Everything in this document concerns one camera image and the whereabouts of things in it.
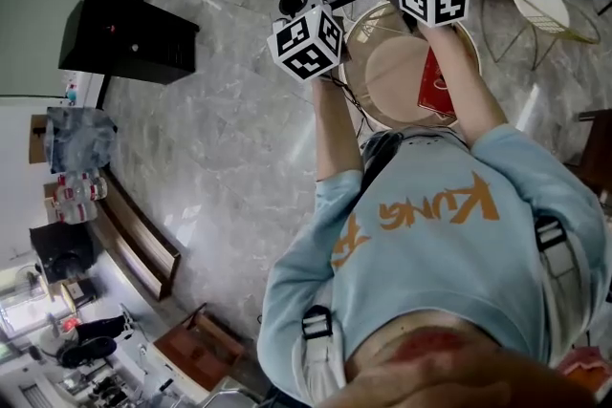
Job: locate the dark wooden bench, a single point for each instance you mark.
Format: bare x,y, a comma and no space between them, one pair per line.
138,239

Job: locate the cardboard box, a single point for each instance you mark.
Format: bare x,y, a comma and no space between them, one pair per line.
38,138

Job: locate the water bottle pack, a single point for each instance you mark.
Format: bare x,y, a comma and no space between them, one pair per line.
79,186
74,211

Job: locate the person's right forearm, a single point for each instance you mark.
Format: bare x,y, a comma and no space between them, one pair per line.
464,86

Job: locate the grey marble painting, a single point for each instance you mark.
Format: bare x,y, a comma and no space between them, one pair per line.
81,138

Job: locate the dark wooden side table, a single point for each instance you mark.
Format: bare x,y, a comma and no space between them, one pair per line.
597,148

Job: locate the red book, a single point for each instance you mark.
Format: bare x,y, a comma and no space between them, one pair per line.
432,91

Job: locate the person's left forearm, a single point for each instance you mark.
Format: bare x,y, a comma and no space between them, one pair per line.
337,129

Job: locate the black cabinet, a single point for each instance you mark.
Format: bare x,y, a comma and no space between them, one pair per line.
129,33

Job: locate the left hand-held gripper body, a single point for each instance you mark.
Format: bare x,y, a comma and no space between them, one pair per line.
306,45

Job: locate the person's face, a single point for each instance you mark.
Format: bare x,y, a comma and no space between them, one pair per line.
454,372

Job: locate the brown wooden stool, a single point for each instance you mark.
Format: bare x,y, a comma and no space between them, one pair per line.
201,349

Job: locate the light blue sweatshirt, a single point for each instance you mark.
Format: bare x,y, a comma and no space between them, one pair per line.
430,272

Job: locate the round beige side table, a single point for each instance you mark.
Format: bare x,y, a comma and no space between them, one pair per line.
392,71

